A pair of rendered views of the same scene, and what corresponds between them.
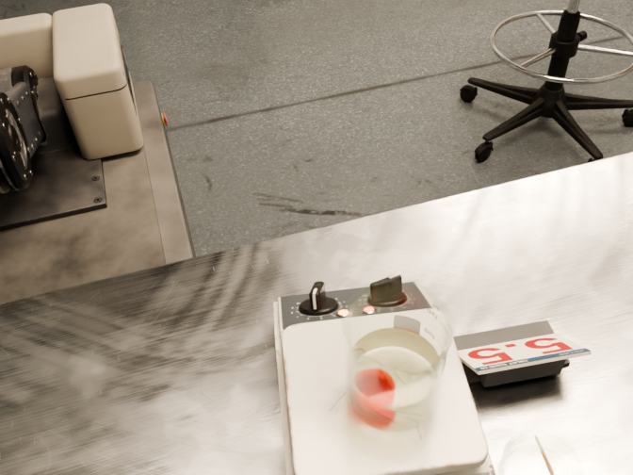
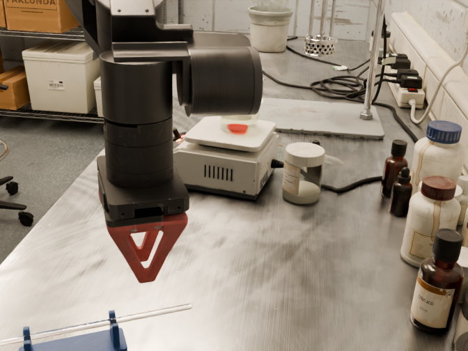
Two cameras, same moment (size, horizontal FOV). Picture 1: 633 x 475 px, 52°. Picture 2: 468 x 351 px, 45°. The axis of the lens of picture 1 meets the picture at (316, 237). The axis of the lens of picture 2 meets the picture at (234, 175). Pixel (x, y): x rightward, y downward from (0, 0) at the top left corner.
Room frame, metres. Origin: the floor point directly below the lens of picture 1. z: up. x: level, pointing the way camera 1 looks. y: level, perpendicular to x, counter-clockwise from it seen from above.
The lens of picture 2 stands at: (-0.08, 0.75, 1.15)
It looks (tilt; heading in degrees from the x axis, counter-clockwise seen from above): 25 degrees down; 291
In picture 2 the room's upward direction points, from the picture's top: 2 degrees clockwise
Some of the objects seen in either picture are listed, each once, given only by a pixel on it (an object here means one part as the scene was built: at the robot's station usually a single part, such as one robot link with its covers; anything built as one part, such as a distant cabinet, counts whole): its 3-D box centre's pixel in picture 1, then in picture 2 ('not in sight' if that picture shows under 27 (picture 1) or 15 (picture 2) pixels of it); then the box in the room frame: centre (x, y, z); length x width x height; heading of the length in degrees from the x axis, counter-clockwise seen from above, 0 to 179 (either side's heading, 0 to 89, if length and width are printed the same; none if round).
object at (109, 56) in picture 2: not in sight; (144, 85); (0.15, 0.36, 1.02); 0.07 x 0.06 x 0.07; 35
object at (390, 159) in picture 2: not in sight; (395, 168); (-0.02, -0.10, 0.79); 0.04 x 0.04 x 0.09
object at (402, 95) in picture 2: not in sight; (400, 76); (0.05, -0.76, 0.77); 0.40 x 0.06 x 0.04; 105
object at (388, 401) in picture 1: (397, 367); (241, 104); (0.22, -0.04, 0.88); 0.07 x 0.06 x 0.08; 20
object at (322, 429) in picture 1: (377, 390); (231, 131); (0.23, -0.03, 0.83); 0.12 x 0.12 x 0.01; 4
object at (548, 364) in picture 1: (515, 346); not in sight; (0.30, -0.16, 0.77); 0.09 x 0.06 x 0.04; 98
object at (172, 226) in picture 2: not in sight; (143, 230); (0.16, 0.37, 0.89); 0.07 x 0.07 x 0.09; 40
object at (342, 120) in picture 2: not in sight; (308, 115); (0.19, -0.39, 0.76); 0.30 x 0.20 x 0.01; 15
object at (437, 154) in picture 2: not in sight; (437, 166); (-0.08, -0.08, 0.81); 0.07 x 0.07 x 0.13
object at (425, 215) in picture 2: not in sight; (431, 221); (-0.09, 0.08, 0.80); 0.06 x 0.06 x 0.11
